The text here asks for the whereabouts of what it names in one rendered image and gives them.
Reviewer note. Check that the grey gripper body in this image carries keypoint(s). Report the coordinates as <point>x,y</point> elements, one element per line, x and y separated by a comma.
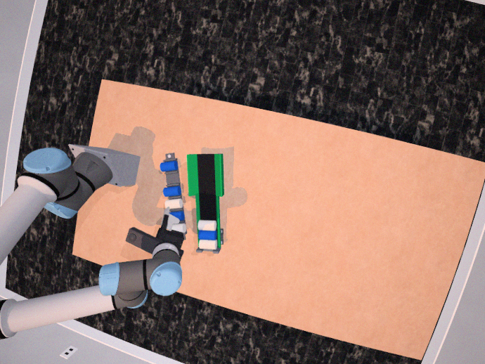
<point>174,237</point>

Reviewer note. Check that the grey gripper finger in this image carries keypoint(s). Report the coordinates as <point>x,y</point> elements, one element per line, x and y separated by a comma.
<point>168,220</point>

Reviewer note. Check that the blue cylinder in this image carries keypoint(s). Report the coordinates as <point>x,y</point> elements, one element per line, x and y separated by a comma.
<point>172,191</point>
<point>179,215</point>
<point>207,234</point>
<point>169,166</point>

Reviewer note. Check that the white cylinder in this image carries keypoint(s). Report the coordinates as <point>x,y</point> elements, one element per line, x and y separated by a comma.
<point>173,204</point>
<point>179,227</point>
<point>206,225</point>
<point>208,244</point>

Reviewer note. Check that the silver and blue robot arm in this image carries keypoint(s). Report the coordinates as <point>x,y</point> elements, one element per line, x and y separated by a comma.
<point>50,181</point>

